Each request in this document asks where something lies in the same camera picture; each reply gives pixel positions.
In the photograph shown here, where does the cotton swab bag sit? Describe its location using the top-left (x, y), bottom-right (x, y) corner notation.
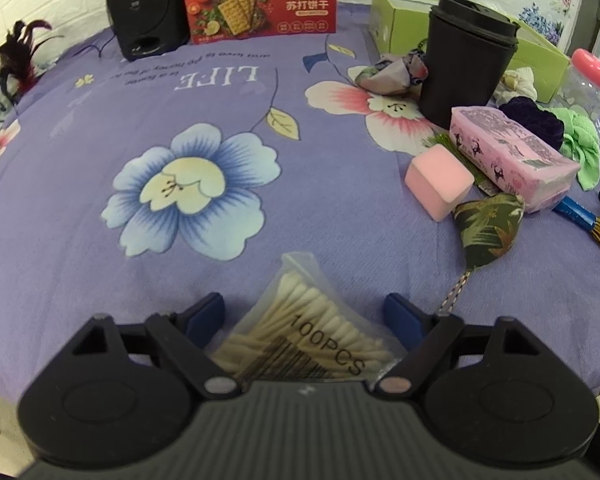
top-left (210, 252), bottom-right (405, 384)

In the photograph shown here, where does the green leaf-print sachet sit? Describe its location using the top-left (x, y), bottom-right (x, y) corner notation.
top-left (452, 193), bottom-right (524, 272)

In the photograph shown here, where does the pink sponge block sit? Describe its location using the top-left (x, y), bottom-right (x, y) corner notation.
top-left (404, 144), bottom-right (475, 222)

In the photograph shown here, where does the pink tissue pack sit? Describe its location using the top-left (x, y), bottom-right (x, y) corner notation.
top-left (449, 106), bottom-right (580, 214)

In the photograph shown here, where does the dark purple velvet scrunchie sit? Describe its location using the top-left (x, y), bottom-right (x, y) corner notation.
top-left (498, 96), bottom-right (565, 151)

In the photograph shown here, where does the green scrunchie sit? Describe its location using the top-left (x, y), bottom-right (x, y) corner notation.
top-left (550, 107), bottom-right (600, 191)

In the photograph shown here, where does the floral patterned scrunchie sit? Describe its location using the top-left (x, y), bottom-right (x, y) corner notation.
top-left (354, 49), bottom-right (428, 96)

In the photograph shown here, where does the white scrunchie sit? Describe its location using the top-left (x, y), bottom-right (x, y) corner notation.
top-left (493, 67), bottom-right (538, 106)

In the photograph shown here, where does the purple floral tablecloth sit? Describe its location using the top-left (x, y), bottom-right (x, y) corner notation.
top-left (0, 1), bottom-right (600, 406)

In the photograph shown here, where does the clear jar pink lid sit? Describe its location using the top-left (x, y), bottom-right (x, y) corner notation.
top-left (558, 48), bottom-right (600, 122)

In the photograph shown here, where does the black lidded coffee cup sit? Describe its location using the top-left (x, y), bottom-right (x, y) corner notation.
top-left (419, 0), bottom-right (519, 129)

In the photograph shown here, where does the green cardboard box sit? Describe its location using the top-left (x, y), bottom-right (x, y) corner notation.
top-left (368, 0), bottom-right (570, 103)

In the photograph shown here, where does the dark red feather decoration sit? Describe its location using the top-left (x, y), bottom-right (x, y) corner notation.
top-left (0, 20), bottom-right (60, 120)

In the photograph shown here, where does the black portable speaker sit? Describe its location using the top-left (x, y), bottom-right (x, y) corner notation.
top-left (106, 0), bottom-right (189, 61)

